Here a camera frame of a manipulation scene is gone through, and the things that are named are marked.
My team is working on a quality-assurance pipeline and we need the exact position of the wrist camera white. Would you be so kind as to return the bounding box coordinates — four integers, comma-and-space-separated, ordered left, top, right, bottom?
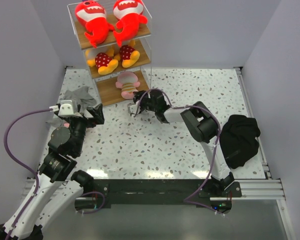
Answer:
127, 103, 140, 117
49, 100, 82, 118

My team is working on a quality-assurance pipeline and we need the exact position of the red shark plush with face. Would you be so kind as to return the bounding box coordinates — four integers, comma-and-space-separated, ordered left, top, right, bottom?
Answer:
74, 0, 115, 48

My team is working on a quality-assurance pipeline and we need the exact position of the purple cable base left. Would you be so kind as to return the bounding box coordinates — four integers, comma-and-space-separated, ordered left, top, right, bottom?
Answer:
75, 191, 106, 215

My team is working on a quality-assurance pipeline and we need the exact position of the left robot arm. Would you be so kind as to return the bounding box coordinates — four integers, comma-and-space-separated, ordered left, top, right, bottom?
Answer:
0, 100, 105, 240

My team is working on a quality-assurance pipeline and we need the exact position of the black cloth right side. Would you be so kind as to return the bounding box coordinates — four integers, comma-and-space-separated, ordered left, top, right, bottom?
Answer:
219, 114, 261, 169

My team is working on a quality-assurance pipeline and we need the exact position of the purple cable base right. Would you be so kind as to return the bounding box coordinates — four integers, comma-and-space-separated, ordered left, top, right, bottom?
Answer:
183, 197, 226, 217

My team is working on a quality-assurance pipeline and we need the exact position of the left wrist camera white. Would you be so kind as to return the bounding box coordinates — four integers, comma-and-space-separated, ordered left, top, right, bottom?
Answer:
49, 100, 82, 118

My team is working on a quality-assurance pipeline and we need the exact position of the white wire wooden shelf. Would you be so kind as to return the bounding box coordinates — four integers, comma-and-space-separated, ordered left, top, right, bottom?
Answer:
67, 0, 152, 106

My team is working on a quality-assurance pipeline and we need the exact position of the orange doll polka dot dress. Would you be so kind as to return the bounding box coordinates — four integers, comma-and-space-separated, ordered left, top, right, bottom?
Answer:
114, 39, 141, 69

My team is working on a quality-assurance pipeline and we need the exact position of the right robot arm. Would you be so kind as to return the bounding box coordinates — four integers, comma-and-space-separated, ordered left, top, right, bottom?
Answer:
127, 88, 235, 197

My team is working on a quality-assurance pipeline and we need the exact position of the purple cable base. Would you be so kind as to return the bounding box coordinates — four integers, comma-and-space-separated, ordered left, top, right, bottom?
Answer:
75, 191, 106, 215
183, 197, 226, 217

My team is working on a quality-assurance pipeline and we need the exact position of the orange doll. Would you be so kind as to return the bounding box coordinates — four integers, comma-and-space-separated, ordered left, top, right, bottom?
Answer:
86, 45, 119, 76

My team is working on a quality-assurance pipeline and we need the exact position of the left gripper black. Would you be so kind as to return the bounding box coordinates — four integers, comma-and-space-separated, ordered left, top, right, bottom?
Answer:
66, 102, 104, 155

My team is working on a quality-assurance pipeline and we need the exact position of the grey crumpled cloth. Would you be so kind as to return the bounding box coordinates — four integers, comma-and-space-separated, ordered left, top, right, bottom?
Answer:
46, 86, 97, 128

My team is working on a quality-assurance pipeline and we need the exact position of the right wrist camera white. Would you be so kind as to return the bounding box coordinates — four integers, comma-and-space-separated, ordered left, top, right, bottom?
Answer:
127, 103, 140, 117

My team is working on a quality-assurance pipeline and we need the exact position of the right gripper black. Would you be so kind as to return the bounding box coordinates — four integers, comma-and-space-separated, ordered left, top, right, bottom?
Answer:
133, 90, 158, 115

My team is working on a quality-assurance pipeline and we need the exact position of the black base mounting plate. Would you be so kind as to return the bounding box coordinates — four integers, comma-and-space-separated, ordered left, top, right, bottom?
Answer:
83, 179, 243, 213

